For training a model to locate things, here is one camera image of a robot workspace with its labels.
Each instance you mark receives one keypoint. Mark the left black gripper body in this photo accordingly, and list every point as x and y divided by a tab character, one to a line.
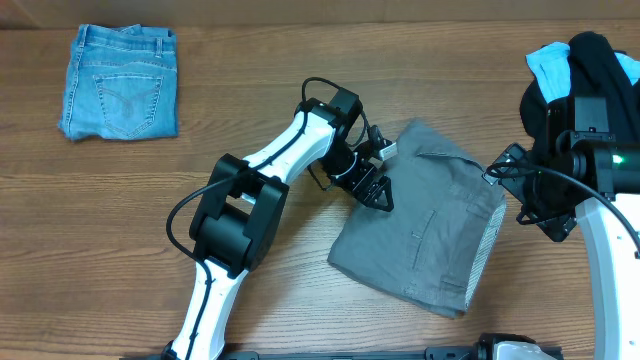
346	169

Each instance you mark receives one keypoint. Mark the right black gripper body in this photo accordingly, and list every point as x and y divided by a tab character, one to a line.
531	186

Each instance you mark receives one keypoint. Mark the grey shorts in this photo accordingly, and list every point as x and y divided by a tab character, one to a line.
433	247

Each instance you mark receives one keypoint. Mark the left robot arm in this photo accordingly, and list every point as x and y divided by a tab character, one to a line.
240	208

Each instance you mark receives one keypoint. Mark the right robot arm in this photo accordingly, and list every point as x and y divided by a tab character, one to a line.
586	179

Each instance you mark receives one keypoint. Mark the black garment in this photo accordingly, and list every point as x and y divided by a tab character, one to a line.
596	69

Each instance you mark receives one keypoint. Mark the light blue garment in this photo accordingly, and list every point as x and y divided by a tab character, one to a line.
551	70

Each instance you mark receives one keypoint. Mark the folded blue denim jeans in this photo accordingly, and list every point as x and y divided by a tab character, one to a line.
121	84

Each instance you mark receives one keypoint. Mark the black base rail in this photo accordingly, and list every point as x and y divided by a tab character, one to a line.
488	346

